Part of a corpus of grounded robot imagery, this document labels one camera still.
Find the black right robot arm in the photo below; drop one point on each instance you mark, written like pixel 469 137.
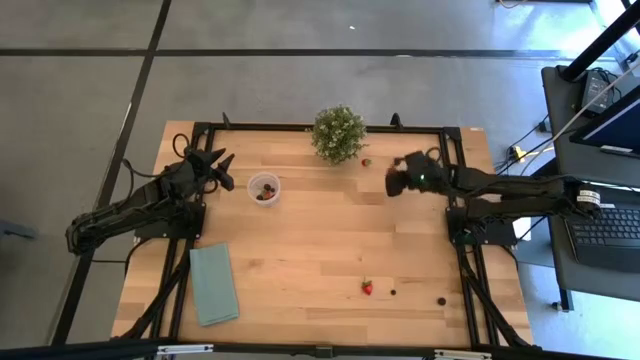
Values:
pixel 500 186

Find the dark bumpy blackberry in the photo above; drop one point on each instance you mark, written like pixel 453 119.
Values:
pixel 441 301

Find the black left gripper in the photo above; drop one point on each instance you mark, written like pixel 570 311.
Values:
pixel 200 162

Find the red plastic strawberry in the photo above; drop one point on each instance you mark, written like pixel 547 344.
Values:
pixel 367 288
pixel 366 162
pixel 269 195

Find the teal folded cloth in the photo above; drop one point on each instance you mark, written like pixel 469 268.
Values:
pixel 214 285

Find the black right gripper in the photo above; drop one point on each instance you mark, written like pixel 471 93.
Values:
pixel 425 172

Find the black power adapter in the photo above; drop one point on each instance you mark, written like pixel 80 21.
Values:
pixel 595 90

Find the black frame bracket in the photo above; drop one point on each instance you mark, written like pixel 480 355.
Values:
pixel 226 121
pixel 396 121

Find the artificial plant in black pot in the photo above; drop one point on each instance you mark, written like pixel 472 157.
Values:
pixel 337 134

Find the grey side desk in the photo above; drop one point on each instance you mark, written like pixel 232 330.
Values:
pixel 555 100

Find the yellow power plug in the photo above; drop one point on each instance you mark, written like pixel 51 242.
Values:
pixel 517 151

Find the black laptop keyboard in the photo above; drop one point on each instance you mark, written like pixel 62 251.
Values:
pixel 607 235

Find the black computer monitor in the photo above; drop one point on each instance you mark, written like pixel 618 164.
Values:
pixel 617 125

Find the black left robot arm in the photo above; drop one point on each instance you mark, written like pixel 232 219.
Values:
pixel 120 212

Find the black rig pole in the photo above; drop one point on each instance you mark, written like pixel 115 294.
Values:
pixel 600 42

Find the clear plastic tupperware container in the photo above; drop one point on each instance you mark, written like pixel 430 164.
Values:
pixel 256 181

